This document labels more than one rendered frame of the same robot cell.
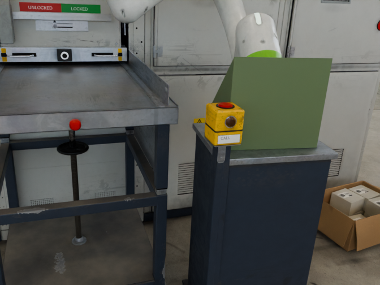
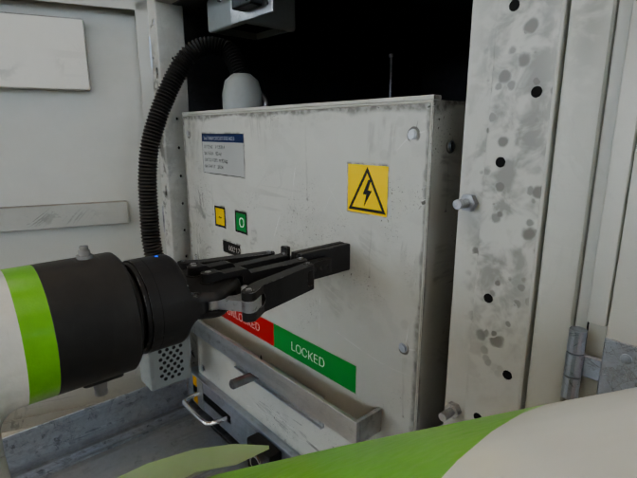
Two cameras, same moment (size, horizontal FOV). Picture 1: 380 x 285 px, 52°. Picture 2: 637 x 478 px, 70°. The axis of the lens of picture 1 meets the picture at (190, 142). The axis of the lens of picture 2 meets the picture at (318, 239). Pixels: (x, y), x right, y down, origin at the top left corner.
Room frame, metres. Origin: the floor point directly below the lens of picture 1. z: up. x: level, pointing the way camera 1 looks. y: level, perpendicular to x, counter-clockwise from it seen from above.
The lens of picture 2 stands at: (1.54, -0.01, 1.36)
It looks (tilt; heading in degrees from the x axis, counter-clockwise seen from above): 13 degrees down; 68
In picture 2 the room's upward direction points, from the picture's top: straight up
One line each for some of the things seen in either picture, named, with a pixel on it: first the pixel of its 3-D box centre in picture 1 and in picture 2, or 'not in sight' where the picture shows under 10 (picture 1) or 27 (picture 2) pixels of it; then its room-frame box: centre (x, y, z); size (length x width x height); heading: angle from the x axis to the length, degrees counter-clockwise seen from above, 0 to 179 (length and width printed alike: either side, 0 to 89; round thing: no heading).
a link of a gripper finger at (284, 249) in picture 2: not in sight; (243, 275); (1.63, 0.40, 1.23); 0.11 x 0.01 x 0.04; 21
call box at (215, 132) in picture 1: (223, 123); not in sight; (1.01, -0.09, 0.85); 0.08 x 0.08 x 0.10; 19
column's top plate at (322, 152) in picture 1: (259, 139); not in sight; (1.19, -0.23, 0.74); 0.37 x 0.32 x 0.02; 105
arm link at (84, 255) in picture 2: not in sight; (89, 323); (1.50, 0.34, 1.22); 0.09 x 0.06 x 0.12; 110
